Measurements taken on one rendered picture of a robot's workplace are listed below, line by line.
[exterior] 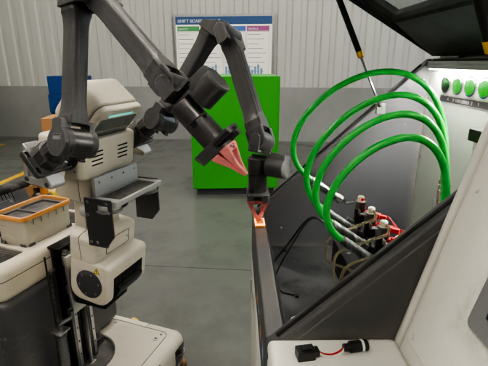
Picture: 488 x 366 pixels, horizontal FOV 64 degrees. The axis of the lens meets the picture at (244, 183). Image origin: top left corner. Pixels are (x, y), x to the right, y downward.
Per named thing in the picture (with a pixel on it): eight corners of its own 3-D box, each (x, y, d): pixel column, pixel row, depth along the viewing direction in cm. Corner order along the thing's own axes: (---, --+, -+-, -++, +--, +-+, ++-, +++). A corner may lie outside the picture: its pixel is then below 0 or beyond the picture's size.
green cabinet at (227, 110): (269, 173, 529) (271, 73, 490) (277, 194, 446) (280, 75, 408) (198, 174, 524) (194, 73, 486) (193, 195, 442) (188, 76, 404)
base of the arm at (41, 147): (53, 144, 115) (17, 152, 104) (68, 129, 111) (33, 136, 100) (70, 168, 115) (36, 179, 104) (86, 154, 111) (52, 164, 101)
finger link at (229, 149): (250, 171, 80) (219, 138, 80) (226, 193, 83) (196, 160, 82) (257, 163, 86) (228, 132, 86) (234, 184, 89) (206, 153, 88)
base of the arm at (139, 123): (139, 123, 153) (120, 128, 142) (152, 112, 150) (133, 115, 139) (152, 141, 153) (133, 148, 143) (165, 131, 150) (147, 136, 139)
